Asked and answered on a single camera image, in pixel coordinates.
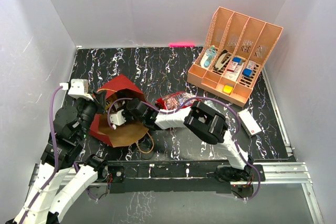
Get white cardboard box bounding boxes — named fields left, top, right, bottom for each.
left=237, top=109, right=261, bottom=137

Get red white small box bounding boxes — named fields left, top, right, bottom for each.
left=226, top=61, right=244, bottom=73

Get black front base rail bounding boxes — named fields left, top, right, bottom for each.
left=92, top=160, right=266, bottom=197

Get pink desk organizer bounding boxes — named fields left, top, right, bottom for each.
left=187, top=7, right=283, bottom=107

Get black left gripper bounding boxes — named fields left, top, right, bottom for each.
left=76, top=89, right=108, bottom=140

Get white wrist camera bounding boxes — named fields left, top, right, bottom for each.
left=108, top=109, right=126, bottom=130
left=59, top=79, right=93, bottom=101

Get black white stapler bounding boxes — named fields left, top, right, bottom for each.
left=213, top=49, right=232, bottom=73

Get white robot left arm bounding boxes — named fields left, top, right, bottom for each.
left=8, top=91, right=109, bottom=223

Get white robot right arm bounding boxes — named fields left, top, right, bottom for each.
left=121, top=99, right=253, bottom=182

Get blue small box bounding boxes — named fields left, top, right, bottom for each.
left=242, top=68, right=254, bottom=78

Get red large candy bag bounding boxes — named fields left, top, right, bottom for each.
left=155, top=91, right=196, bottom=110

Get yellow sponge block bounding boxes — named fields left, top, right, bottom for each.
left=223, top=84, right=234, bottom=95

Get pink tape strip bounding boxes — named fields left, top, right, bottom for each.
left=169, top=41, right=195, bottom=48

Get aluminium frame rail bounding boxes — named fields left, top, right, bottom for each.
left=26, top=66, right=325, bottom=224

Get silver white snack packet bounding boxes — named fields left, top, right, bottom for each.
left=202, top=99, right=227, bottom=113

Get red brown paper bag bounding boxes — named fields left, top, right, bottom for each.
left=89, top=74, right=149, bottom=147

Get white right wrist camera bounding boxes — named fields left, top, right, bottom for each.
left=108, top=109, right=126, bottom=130

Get blue white stapler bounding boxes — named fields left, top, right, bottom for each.
left=200, top=45, right=217, bottom=69

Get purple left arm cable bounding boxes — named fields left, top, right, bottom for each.
left=15, top=86, right=79, bottom=224

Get blue eraser block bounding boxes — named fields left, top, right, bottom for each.
left=232, top=57, right=244, bottom=65

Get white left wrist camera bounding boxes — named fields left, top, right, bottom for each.
left=59, top=79, right=93, bottom=101

